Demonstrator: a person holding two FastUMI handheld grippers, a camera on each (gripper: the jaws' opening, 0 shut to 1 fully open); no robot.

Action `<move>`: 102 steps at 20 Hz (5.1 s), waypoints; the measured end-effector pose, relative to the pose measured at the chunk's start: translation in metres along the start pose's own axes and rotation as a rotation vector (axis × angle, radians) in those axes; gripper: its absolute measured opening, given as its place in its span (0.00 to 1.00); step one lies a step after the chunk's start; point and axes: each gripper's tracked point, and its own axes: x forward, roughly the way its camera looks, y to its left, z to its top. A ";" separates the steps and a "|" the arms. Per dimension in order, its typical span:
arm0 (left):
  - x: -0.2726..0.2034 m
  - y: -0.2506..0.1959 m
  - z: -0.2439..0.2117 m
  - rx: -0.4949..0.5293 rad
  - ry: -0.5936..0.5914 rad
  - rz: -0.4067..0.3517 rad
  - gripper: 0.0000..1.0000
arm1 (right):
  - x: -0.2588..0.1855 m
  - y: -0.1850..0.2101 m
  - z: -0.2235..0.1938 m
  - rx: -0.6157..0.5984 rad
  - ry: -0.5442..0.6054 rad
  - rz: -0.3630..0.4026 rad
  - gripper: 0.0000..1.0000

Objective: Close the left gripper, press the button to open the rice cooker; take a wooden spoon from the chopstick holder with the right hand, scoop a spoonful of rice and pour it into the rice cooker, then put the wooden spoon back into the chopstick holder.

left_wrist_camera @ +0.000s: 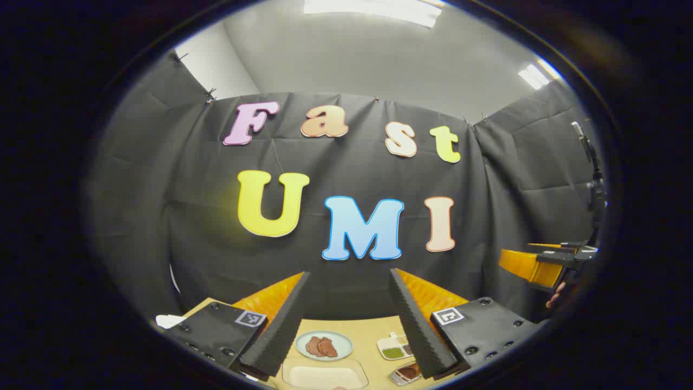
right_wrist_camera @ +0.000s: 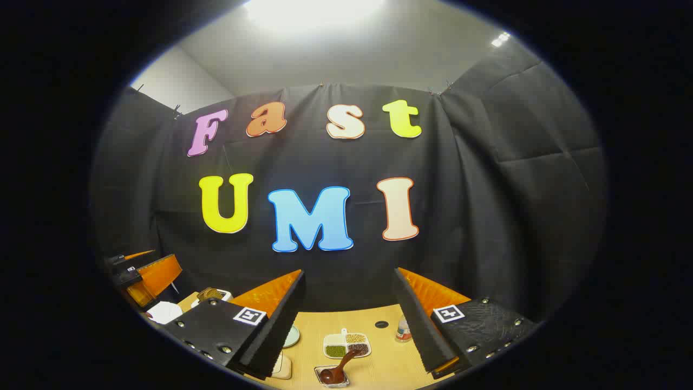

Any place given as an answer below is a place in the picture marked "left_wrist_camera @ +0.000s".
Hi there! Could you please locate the clear glass tray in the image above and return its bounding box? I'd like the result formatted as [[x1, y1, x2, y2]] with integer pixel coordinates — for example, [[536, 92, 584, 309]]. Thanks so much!
[[281, 357, 369, 390]]

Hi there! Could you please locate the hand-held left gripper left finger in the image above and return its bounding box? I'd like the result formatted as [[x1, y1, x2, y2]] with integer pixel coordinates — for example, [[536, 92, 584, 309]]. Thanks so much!
[[160, 271, 312, 382]]

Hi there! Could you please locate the black backdrop cloth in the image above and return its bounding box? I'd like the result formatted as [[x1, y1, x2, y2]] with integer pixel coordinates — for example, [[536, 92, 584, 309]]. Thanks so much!
[[89, 51, 604, 326]]

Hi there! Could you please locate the ceiling light panel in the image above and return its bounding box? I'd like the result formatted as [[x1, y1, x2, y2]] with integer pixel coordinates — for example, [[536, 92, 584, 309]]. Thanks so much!
[[518, 58, 564, 90], [303, 0, 442, 28]]

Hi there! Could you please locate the white divided grain dish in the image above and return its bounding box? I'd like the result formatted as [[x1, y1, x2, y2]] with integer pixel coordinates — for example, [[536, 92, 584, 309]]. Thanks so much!
[[377, 331, 415, 361]]

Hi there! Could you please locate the light green plate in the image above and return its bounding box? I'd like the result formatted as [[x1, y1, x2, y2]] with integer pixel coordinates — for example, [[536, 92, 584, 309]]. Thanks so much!
[[295, 330, 354, 362]]

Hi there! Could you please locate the metal chopstick holder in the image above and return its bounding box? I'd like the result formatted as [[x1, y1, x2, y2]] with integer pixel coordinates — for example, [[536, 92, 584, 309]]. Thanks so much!
[[388, 361, 423, 387]]

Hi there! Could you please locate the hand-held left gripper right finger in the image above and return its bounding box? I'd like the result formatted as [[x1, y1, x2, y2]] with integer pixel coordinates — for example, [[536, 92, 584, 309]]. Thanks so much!
[[388, 268, 542, 380]]

